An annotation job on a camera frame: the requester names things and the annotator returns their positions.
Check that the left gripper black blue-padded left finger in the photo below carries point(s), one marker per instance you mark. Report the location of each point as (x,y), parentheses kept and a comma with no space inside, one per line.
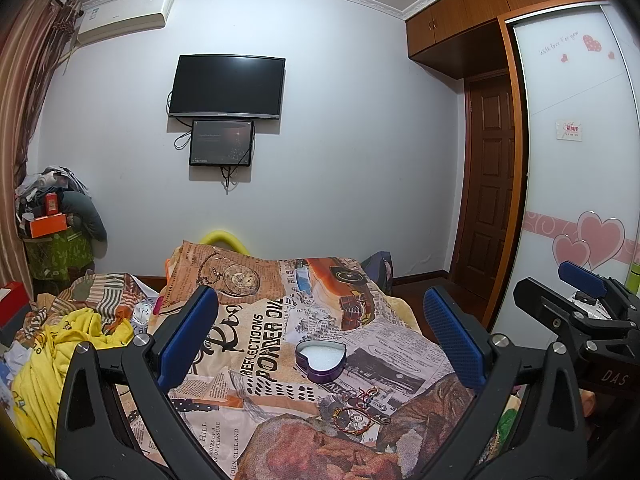
(93,437)

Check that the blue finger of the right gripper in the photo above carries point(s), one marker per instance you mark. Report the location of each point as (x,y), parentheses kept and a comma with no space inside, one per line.
(583,280)

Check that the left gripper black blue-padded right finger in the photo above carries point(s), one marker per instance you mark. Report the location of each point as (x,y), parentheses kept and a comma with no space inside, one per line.
(547,439)

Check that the purple heart-shaped jewelry tin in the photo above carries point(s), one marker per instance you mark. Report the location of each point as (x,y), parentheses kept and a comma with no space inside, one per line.
(320,360)

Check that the yellow garment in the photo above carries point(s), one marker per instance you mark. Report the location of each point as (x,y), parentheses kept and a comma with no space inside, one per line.
(38,386)

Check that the brown wooden door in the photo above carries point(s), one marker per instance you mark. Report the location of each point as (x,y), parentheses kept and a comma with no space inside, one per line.
(486,189)

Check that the striped pillow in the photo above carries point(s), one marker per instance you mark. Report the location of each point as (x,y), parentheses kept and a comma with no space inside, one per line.
(112,296)

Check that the red box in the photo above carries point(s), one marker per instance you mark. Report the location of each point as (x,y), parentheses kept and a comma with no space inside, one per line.
(14,306)

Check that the green patterned bag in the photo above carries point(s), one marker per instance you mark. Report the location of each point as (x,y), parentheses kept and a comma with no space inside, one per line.
(50,258)

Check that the newspaper print bed blanket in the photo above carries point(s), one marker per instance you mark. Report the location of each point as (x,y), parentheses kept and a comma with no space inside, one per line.
(255,412)

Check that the orange box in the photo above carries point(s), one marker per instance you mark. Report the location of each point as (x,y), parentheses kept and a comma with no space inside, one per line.
(47,225)

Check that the white heart-decorated wardrobe door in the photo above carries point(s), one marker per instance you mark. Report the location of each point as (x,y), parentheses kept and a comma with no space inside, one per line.
(579,70)

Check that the grey stuffed cushion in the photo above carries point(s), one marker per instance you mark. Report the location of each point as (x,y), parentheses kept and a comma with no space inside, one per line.
(81,206)

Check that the wooden overhead cabinet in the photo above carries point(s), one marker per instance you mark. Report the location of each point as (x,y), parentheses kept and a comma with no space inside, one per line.
(462,38)

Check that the striped brown curtain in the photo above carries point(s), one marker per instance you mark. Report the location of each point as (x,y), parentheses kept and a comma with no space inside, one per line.
(30,49)

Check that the white air conditioner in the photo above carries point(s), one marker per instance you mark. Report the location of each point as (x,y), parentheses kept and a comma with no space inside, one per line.
(121,17)

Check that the yellow curved bed rail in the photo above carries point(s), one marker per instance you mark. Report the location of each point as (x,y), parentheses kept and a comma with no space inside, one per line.
(224,237)

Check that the small black wall monitor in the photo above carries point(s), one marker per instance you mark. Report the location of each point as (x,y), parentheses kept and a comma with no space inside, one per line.
(221,143)

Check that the black wall television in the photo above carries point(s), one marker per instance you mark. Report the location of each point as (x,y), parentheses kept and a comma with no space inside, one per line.
(227,85)

